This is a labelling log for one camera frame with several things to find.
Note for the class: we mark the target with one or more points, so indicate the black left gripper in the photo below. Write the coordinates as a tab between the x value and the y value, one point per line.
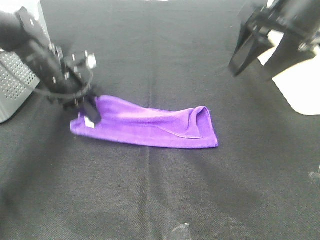
68	80

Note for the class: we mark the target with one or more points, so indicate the grey perforated metal box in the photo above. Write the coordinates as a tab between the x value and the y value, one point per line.
17	81

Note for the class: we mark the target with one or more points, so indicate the black fabric table cover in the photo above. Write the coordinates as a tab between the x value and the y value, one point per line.
170	55

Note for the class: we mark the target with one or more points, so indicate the purple microfiber towel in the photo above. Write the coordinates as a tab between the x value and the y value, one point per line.
126	122

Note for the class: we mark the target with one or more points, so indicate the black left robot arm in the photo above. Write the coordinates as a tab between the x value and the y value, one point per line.
21	33

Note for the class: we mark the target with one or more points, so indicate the clear tape piece bottom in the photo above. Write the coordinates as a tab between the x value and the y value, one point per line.
181	232

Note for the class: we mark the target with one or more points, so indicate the white tray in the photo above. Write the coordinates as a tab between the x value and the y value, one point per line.
300	85

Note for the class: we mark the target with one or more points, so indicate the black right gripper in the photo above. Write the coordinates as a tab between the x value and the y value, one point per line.
299	20

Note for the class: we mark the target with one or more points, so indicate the white towel label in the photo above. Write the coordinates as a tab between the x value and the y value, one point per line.
89	123

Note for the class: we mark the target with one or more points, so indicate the clear adhesive tape strip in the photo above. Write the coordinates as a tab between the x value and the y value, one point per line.
314	177

